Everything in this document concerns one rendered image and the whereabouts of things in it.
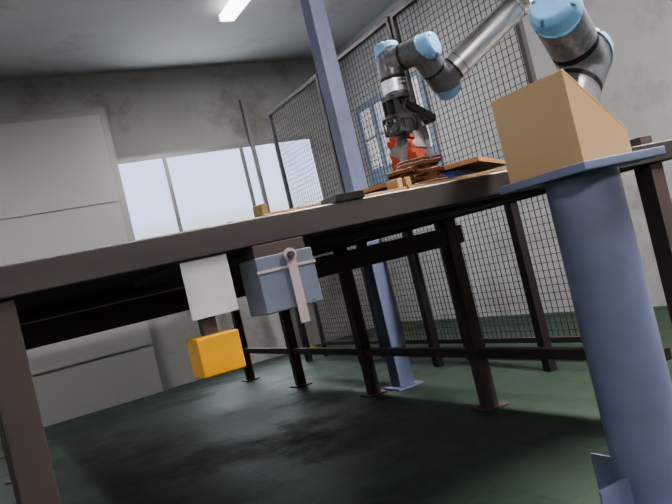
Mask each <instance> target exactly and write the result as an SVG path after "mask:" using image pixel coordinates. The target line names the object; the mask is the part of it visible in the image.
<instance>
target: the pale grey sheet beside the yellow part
mask: <svg viewBox="0 0 672 504"><path fill-rule="evenodd" d="M179 266H180V270H181V274H182V278H183V283H184V287H185V291H186V295H187V300H188V304H189V308H190V313H191V317H192V321H196V320H200V319H204V318H208V317H212V316H216V315H220V314H224V313H227V312H231V311H235V310H239V307H238V303H237V298H236V294H235V290H234V286H233V281H232V277H231V273H230V269H229V264H228V260H227V256H226V253H224V254H219V255H214V256H210V257H205V258H200V259H195V260H191V261H186V262H181V263H179Z"/></svg>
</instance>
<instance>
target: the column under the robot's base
mask: <svg viewBox="0 0 672 504"><path fill-rule="evenodd" d="M664 154H666V150H665V147H664V146H659V147H654V148H649V149H644V150H638V151H633V152H628V153H623V154H618V155H613V156H608V157H602V158H597V159H592V160H587V161H583V162H579V163H576V164H573V165H570V166H566V167H563V168H560V169H557V170H553V171H550V172H547V173H544V174H540V175H537V176H534V177H531V178H528V179H524V180H521V181H518V182H515V183H511V184H508V185H505V186H502V187H499V192H500V195H504V194H509V193H514V192H518V191H523V190H528V189H532V188H537V187H542V186H544V187H545V191H546V195H547V199H548V203H549V207H550V211H551V215H552V220H553V224H554V228H555V232H556V236H557V240H558V244H559V248H560V252H561V257H562V261H563V265H564V269H565V273H566V277H567V281H568V285H569V290H570V294H571V298H572V302H573V306H574V310H575V314H576V318H577V322H578V327H579V331H580V335H581V339H582V343H583V347H584V351H585V355H586V359H587V364H588V368H589V372H590V376H591V380H592V384H593V388H594V392H595V396H596V401H597V405H598V409H599V413H600V417H601V421H602V425H603V429H604V433H605V438H606V442H607V446H608V450H609V454H610V456H608V455H602V454H596V453H590V456H591V460H592V464H593V468H594V473H595V477H596V481H597V485H598V489H599V491H598V493H599V497H600V501H601V504H672V382H671V378H670V374H669V370H668V366H667V362H666V358H665V354H664V350H663V345H662V341H661V337H660V333H659V329H658V325H657V321H656V317H655V313H654V309H653V305H652V301H651V296H650V292H649V288H648V284H647V280H646V276H645V272H644V268H643V264H642V260H641V256H640V252H639V247H638V243H637V239H636V235H635V231H634V227H633V223H632V219H631V215H630V211H629V207H628V203H627V198H626V194H625V190H624V186H623V182H622V178H621V174H620V170H619V167H621V166H625V165H628V164H632V163H636V162H639V161H643V160H646V159H650V158H653V157H657V156H660V155H664Z"/></svg>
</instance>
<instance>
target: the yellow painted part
mask: <svg viewBox="0 0 672 504"><path fill-rule="evenodd" d="M197 321H198V325H199V329H200V333H201V336H199V337H195V338H191V339H188V340H186V344H187V348H188V353H189V357H190V361H191V365H192V370H193V374H194V376H195V377H198V378H205V379H208V378H211V377H214V376H218V375H221V374H224V373H228V372H231V371H234V370H237V369H241V368H244V367H246V362H245V357H244V353H243V349H242V345H241V340H240V336H239V332H238V330H237V329H226V330H221V331H218V327H217V322H216V318H215V316H212V317H208V318H204V319H200V320H197Z"/></svg>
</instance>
